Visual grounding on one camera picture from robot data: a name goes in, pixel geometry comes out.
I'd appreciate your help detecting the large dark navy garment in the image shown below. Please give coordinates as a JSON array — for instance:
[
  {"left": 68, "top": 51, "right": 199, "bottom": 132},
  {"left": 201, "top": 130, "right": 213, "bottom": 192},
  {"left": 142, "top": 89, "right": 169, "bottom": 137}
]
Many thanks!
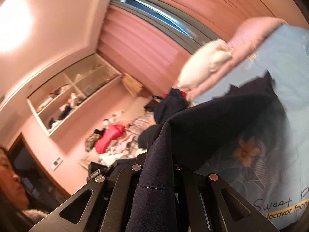
[{"left": 126, "top": 73, "right": 280, "bottom": 231}]

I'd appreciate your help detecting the fuzzy white sleeve forearm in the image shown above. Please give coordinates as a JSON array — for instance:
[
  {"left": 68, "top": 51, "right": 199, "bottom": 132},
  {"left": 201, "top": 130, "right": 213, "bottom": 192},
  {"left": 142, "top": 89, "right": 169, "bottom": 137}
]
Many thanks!
[{"left": 22, "top": 209, "right": 48, "bottom": 224}]

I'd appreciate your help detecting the plaid checkered clothes pile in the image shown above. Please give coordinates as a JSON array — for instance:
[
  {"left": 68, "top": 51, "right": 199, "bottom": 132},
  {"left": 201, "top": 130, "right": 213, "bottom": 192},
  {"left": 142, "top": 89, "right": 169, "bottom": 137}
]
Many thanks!
[{"left": 82, "top": 112, "right": 158, "bottom": 168}]

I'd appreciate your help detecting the red garment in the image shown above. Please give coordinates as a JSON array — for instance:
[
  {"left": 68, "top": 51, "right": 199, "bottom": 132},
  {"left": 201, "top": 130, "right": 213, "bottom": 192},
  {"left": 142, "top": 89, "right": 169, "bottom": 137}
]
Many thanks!
[{"left": 95, "top": 124, "right": 125, "bottom": 154}]

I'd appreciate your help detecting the dark navy folded cloth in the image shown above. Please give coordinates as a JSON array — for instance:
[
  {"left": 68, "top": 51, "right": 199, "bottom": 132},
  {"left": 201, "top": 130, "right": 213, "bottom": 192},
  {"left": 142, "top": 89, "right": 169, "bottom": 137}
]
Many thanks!
[{"left": 138, "top": 124, "right": 163, "bottom": 149}]

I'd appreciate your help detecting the light blue floral bed sheet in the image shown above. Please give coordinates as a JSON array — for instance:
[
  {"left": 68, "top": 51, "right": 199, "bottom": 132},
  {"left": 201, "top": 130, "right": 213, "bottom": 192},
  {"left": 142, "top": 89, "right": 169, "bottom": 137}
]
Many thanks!
[{"left": 194, "top": 25, "right": 308, "bottom": 231}]

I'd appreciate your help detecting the person's head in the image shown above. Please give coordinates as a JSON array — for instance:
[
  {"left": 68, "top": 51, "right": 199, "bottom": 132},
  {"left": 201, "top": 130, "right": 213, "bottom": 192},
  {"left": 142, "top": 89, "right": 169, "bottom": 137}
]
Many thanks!
[{"left": 1, "top": 147, "right": 31, "bottom": 231}]

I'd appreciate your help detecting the yellow straw hanging item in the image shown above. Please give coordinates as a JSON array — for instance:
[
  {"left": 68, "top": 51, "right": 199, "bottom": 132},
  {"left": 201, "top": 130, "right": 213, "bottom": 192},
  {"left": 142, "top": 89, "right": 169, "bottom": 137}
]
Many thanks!
[{"left": 121, "top": 73, "right": 143, "bottom": 96}]

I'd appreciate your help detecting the navy and red jacket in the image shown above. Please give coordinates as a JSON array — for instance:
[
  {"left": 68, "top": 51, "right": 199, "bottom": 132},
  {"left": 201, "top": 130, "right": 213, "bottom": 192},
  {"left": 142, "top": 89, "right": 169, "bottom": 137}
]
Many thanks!
[{"left": 154, "top": 88, "right": 188, "bottom": 124}]

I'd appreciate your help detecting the pink window curtain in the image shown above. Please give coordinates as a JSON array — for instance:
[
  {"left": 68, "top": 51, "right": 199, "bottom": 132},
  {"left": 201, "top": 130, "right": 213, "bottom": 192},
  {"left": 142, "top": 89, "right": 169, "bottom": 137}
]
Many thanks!
[{"left": 96, "top": 0, "right": 290, "bottom": 97}]

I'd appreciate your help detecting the white folded blanket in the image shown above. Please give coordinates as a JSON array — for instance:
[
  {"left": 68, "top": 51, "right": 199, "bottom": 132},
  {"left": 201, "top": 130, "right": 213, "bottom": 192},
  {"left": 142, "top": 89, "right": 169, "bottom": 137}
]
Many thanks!
[{"left": 177, "top": 39, "right": 233, "bottom": 89}]

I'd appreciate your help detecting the pink quilted comforter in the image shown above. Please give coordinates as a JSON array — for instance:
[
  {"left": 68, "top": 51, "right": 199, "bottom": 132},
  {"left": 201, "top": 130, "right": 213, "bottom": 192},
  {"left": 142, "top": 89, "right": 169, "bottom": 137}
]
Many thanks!
[{"left": 186, "top": 17, "right": 287, "bottom": 101}]

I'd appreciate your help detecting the white wall shelf unit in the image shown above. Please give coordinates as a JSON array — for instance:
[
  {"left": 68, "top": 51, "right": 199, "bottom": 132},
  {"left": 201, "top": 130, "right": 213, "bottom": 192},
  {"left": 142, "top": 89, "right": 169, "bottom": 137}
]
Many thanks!
[{"left": 27, "top": 53, "right": 122, "bottom": 138}]

